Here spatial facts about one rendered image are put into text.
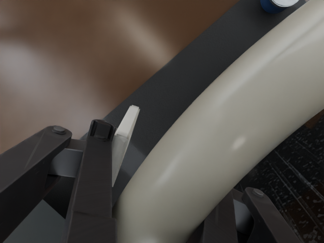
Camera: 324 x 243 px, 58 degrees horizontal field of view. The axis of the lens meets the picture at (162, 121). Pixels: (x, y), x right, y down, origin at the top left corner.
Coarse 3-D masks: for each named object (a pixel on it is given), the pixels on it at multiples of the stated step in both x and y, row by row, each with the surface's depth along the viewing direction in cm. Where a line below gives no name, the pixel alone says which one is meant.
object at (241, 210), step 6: (234, 192) 15; (240, 192) 15; (234, 198) 14; (240, 198) 14; (234, 204) 14; (240, 204) 14; (240, 210) 14; (246, 210) 14; (240, 216) 14; (246, 216) 14; (240, 222) 14; (246, 222) 14; (252, 222) 14; (240, 228) 14; (246, 228) 14; (252, 228) 14; (246, 234) 14
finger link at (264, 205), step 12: (252, 192) 14; (252, 204) 13; (264, 204) 13; (252, 216) 13; (264, 216) 12; (276, 216) 12; (264, 228) 12; (276, 228) 11; (288, 228) 12; (240, 240) 13; (252, 240) 12; (264, 240) 11; (276, 240) 11; (288, 240) 11
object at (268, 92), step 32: (320, 0) 8; (288, 32) 8; (320, 32) 8; (256, 64) 9; (288, 64) 8; (320, 64) 8; (224, 96) 9; (256, 96) 8; (288, 96) 8; (320, 96) 8; (192, 128) 9; (224, 128) 9; (256, 128) 8; (288, 128) 9; (160, 160) 10; (192, 160) 9; (224, 160) 9; (256, 160) 9; (128, 192) 10; (160, 192) 9; (192, 192) 9; (224, 192) 10; (128, 224) 10; (160, 224) 9; (192, 224) 10
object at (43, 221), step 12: (48, 204) 124; (36, 216) 114; (48, 216) 119; (60, 216) 123; (24, 228) 106; (36, 228) 110; (48, 228) 114; (60, 228) 119; (12, 240) 99; (24, 240) 102; (36, 240) 106; (48, 240) 110
